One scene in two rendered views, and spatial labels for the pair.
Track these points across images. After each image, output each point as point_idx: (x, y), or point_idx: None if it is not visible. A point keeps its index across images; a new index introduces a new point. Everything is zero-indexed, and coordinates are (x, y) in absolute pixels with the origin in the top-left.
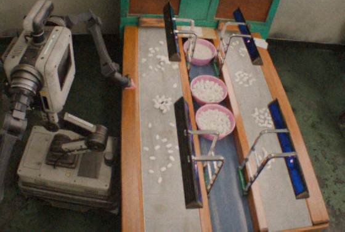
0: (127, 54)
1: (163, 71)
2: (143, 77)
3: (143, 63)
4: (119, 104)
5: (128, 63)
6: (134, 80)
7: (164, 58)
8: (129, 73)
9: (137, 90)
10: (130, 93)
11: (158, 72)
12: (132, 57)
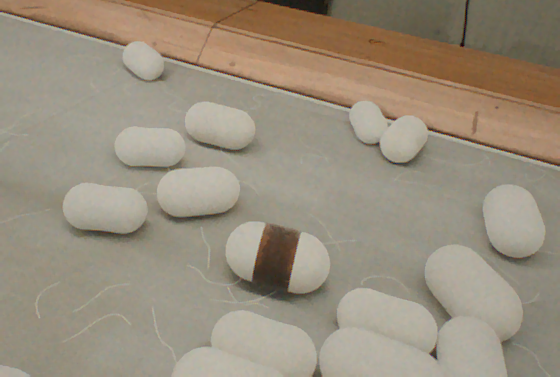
0: (504, 68)
1: (57, 220)
2: (123, 70)
3: (359, 142)
4: None
5: (361, 37)
6: None
7: (393, 339)
8: (219, 5)
9: None
10: None
11: (103, 169)
12: (446, 71)
